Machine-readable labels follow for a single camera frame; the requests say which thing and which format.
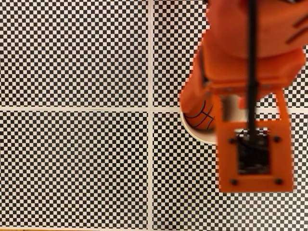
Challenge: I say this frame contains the orange mini basketball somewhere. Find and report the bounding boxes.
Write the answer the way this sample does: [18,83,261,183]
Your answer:
[184,99,217,131]

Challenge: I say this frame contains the white paper cup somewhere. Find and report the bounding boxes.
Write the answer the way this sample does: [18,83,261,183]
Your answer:
[179,94,251,145]

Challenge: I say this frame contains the black camera cable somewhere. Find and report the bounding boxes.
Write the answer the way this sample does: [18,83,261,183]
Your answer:
[245,0,260,146]

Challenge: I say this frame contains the orange camera mount with board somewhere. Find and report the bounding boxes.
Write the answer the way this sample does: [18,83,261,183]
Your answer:
[211,88,295,193]

